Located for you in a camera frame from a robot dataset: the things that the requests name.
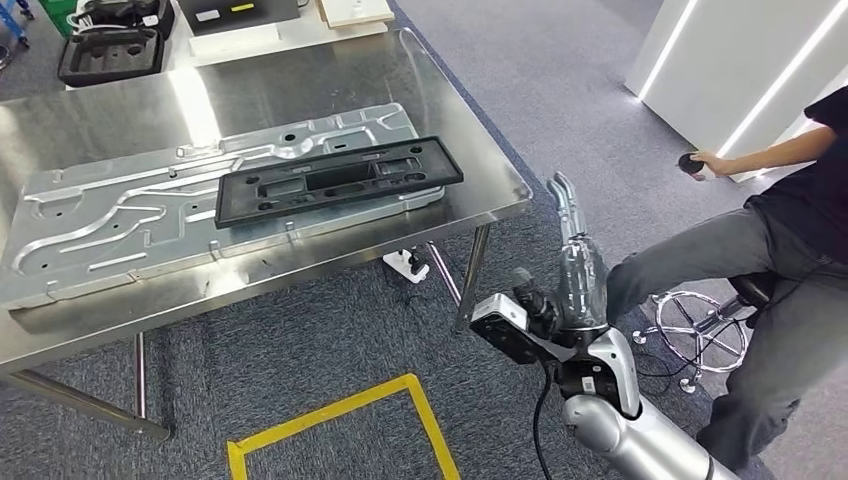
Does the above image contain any person's right hand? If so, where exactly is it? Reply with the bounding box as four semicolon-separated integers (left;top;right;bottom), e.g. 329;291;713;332
688;150;738;179

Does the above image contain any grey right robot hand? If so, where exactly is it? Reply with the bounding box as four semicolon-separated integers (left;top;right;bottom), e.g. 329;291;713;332
511;172;609;335

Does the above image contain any black plastic car part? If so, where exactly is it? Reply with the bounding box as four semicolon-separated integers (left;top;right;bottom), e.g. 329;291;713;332
213;135;465;231

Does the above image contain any steel workbench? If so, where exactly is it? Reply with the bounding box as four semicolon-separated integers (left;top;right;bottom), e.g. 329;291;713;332
0;27;535;443

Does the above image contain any white lit pillar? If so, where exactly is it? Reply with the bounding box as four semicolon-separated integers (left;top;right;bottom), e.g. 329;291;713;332
623;0;848;184

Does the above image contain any person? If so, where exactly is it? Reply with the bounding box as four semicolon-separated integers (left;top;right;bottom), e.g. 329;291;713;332
605;86;848;473

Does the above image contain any black stool with chrome base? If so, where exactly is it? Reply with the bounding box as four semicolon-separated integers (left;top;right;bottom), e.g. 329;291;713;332
631;271;780;395

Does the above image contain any white power strip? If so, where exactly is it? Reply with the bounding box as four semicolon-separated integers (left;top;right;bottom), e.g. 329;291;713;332
382;247;431;285

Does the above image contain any beige board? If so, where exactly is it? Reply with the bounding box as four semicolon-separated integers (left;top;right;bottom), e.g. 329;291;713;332
315;0;397;30

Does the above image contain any black box with labels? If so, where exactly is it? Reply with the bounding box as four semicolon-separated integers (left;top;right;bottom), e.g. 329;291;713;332
176;0;301;36

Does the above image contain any stamped metal panel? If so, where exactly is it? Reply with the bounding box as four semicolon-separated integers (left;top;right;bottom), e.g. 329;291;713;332
0;101;446;312

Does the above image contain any black foam tray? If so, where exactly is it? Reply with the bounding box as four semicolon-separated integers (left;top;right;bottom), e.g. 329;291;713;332
56;27;166;88

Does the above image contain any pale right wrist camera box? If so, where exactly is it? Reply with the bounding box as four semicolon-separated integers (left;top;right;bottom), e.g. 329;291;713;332
469;293;554;366

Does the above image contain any black floor cable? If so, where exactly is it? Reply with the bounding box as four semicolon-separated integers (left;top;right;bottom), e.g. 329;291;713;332
632;317;750;400

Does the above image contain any black case with white cables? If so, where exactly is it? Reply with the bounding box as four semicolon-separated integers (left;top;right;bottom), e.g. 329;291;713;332
68;0;178;40

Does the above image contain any blue metal cart frame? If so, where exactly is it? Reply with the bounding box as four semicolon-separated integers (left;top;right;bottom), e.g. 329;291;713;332
0;0;36;49

